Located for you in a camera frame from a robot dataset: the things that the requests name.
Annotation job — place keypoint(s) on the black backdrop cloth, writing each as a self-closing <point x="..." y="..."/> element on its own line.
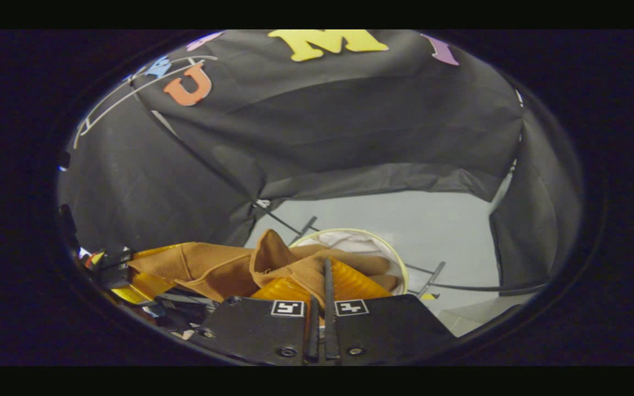
<point x="350" y="126"/>

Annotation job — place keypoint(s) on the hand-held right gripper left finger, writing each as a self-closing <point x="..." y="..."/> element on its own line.
<point x="251" y="330"/>

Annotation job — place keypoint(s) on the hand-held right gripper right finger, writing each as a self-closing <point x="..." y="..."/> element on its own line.
<point x="388" y="330"/>

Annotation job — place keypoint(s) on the black clothes rack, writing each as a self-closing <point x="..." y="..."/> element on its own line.
<point x="460" y="287"/>

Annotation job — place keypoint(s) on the brown shirt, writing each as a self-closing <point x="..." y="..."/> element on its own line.
<point x="212" y="267"/>

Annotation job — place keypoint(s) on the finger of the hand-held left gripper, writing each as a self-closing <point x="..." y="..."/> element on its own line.
<point x="146" y="283"/>

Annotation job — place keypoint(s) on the white laundry hamper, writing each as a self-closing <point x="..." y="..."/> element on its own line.
<point x="361" y="242"/>

